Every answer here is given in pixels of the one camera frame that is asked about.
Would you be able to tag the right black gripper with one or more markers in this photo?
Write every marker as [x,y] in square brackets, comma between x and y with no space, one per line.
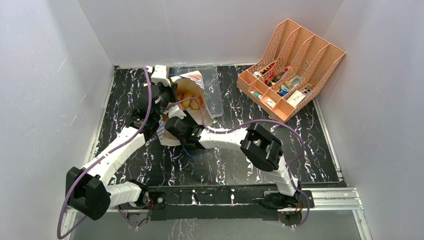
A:
[180,122]

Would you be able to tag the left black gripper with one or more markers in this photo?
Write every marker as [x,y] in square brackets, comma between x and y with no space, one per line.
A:
[172,89]

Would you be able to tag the brown checkered paper bag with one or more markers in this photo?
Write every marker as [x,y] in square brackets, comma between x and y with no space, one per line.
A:
[192,97]

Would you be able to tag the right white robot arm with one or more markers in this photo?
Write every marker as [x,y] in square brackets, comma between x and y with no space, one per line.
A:
[263,149]

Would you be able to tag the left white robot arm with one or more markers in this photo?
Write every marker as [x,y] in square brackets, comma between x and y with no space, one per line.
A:
[88,189]

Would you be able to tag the clear plastic tray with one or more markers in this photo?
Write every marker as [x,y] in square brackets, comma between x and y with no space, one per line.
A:
[208,80]

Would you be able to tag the pink file organizer rack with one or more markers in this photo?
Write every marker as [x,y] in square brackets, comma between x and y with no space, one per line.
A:
[293,70]

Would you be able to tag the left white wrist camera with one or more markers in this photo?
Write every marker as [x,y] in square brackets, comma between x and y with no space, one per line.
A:
[159,74]

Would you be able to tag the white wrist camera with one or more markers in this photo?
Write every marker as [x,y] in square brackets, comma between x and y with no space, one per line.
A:
[159,74]
[176,111]

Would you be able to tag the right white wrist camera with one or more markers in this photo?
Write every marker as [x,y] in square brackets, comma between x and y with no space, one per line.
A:
[176,111]

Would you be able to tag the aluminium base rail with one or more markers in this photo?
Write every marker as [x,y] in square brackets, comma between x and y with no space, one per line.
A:
[257,201]

